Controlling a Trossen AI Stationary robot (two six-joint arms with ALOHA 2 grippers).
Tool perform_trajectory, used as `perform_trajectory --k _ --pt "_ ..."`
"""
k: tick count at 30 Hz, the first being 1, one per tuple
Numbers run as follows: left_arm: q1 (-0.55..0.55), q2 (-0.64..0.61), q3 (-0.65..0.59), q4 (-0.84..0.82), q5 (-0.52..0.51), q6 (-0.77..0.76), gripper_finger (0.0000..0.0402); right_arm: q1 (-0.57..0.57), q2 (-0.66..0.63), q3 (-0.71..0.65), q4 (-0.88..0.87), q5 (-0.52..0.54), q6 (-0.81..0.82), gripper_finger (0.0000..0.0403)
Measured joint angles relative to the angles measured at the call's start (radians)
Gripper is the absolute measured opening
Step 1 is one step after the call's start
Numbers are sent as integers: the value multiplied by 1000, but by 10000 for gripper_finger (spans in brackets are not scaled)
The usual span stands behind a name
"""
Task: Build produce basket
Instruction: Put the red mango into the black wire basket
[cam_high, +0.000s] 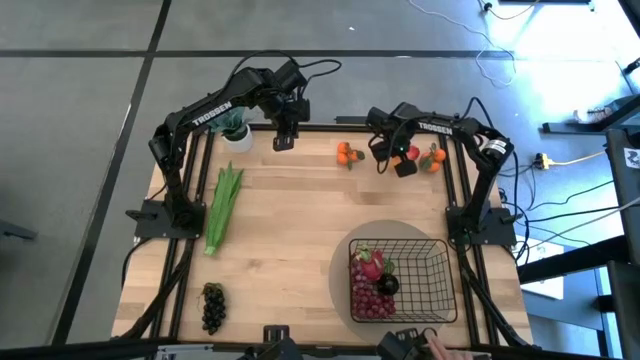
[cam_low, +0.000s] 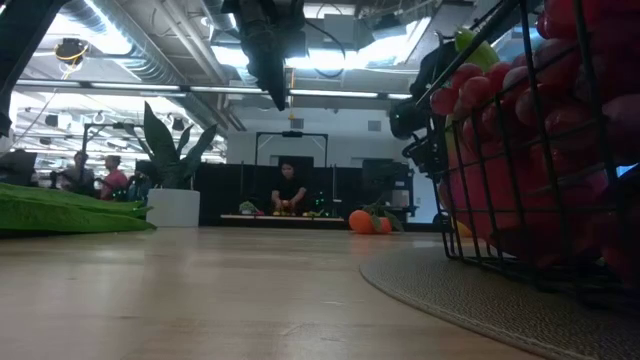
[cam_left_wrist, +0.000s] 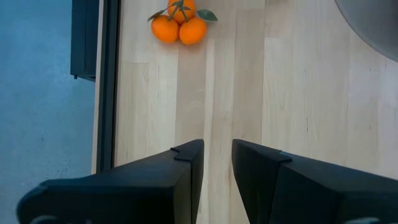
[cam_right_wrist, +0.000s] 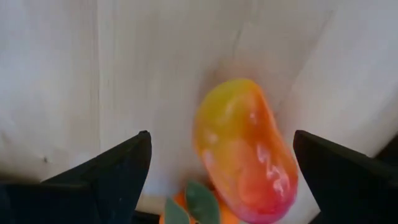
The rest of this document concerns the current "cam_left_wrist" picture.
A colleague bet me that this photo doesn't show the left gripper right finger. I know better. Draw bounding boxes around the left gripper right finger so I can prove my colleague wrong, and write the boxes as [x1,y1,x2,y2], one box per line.
[231,139,398,224]

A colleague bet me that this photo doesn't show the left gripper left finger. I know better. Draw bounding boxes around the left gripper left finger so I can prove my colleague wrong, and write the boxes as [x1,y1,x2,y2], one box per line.
[16,139,205,224]

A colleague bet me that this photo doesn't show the tangerine cluster with leaves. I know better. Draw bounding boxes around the tangerine cluster with leaves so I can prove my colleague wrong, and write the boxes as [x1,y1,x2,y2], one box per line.
[147,0,218,46]

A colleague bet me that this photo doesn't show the round grey placemat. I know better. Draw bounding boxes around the round grey placemat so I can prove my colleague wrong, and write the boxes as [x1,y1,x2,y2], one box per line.
[335,0,398,63]

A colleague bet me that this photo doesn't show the black aluminium table frame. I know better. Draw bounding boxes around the black aluminium table frame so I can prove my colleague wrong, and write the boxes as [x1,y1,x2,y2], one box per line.
[95,0,121,174]

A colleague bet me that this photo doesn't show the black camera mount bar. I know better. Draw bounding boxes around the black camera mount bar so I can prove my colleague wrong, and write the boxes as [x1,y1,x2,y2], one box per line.
[70,0,100,83]

